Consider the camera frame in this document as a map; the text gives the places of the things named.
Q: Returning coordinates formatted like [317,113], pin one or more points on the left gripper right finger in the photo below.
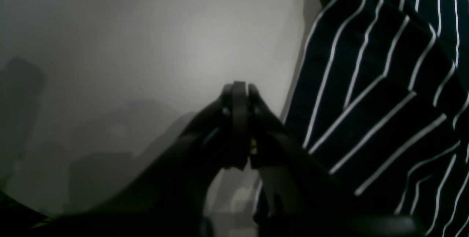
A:
[300,197]

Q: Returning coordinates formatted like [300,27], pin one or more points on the navy white striped t-shirt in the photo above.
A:
[381,102]

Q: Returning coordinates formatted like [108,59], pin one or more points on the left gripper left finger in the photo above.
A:
[167,199]

